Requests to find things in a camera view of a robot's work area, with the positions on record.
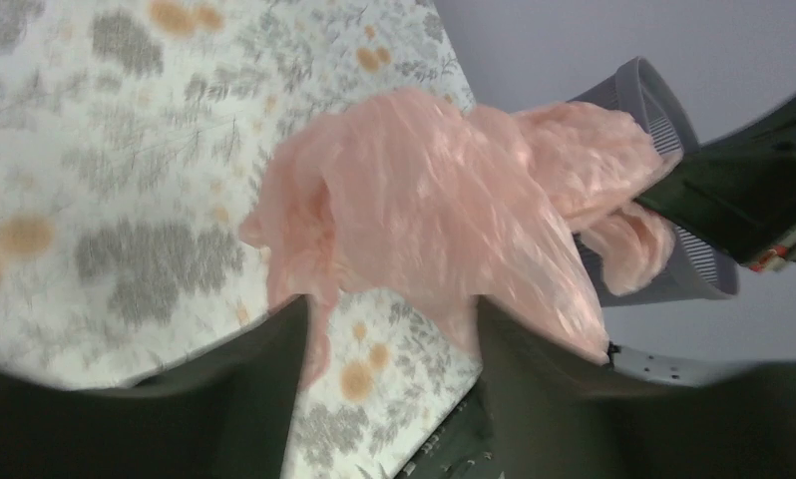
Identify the pink plastic trash bag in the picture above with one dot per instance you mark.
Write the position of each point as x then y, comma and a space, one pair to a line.
406, 192

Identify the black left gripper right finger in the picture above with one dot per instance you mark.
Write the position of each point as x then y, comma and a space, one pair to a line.
555, 414

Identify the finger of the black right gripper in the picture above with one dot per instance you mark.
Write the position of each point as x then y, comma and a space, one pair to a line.
744, 186

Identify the floral patterned table mat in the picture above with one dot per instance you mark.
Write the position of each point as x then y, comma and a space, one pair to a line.
134, 136

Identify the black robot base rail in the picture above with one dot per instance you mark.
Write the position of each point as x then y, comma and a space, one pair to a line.
460, 447

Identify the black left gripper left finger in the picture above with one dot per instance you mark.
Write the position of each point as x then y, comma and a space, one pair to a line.
225, 413

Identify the grey slotted trash bin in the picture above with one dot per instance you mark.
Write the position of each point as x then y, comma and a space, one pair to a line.
694, 270

